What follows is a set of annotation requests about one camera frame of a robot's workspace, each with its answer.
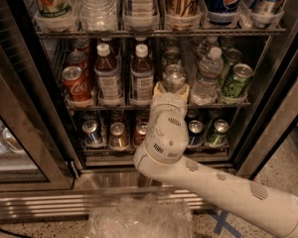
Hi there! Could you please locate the gold can bottom shelf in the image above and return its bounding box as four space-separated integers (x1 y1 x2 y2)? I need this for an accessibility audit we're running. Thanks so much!
109 122 127 148

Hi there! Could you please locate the white labelled bottle top shelf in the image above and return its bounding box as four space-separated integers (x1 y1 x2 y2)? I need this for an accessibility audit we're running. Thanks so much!
126 0 156 27

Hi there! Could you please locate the clear water bottle top shelf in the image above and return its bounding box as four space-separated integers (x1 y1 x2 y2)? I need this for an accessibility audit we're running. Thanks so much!
79 0 118 32

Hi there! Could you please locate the brown tea bottle left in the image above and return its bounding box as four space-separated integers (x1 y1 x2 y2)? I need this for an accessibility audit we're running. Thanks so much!
94 44 122 100

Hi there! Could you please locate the silver can second row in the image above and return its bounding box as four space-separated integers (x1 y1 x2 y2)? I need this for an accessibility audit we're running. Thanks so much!
162 50 181 67

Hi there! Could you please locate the red can bottom shelf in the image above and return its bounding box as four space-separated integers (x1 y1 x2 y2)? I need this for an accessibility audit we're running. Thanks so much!
134 122 148 147

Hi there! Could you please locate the green can bottom shelf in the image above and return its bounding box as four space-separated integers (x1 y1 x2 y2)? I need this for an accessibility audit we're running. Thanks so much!
206 119 229 146

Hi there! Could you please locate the clear water bottle middle shelf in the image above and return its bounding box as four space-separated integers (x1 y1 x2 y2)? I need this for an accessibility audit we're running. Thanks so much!
192 47 224 99

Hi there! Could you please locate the blue pepsi can bottom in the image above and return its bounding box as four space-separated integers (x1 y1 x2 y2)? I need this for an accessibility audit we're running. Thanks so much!
188 120 204 146

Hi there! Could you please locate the steel fridge door right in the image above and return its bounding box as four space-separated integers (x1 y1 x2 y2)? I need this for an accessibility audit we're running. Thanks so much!
235 62 298 180

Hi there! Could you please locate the green can front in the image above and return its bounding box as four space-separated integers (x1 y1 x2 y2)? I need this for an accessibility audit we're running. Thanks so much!
222 63 253 98

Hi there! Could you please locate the glass fridge door left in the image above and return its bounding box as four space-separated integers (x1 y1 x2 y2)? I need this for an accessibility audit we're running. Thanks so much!
0 0 80 193

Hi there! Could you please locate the red coca-cola can front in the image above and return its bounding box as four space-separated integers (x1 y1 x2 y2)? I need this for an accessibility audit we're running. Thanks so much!
62 65 91 102

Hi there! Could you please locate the silver 7up can front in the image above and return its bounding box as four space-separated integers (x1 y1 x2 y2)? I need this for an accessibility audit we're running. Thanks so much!
163 64 186 94

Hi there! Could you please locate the blue can bottom left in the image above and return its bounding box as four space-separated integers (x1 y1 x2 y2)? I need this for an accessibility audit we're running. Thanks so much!
82 120 103 144

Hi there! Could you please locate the brown tea bottle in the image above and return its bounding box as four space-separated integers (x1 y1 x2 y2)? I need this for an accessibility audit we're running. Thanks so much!
94 44 122 100
131 44 154 101

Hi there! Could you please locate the red bull can top shelf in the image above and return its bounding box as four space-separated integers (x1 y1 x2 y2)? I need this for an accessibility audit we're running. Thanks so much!
243 0 285 29

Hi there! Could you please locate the brown tea bottle right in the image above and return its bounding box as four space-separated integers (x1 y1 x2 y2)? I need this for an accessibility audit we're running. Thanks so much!
131 44 154 101

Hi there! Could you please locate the clear water bottle shelf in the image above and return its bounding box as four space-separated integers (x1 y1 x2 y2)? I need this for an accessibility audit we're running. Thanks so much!
79 0 118 32
192 47 224 99

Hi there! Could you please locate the clear plastic wrap bundle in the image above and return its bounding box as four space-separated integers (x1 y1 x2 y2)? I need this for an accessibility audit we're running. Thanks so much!
85 195 194 238

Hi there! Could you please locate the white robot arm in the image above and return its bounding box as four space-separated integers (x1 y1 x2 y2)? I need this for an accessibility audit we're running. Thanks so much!
133 92 298 238

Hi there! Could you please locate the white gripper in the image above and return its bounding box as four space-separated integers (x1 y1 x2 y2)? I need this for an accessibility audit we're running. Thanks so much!
150 81 190 117

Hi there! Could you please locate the red coca-cola can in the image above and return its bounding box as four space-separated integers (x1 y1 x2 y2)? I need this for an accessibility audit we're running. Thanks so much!
73 39 90 56
62 65 91 102
67 51 89 76

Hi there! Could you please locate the blue tape cross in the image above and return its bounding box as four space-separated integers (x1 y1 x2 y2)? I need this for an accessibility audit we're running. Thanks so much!
207 209 241 238

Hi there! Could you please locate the black cable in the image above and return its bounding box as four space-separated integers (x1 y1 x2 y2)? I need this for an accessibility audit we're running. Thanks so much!
0 221 34 238

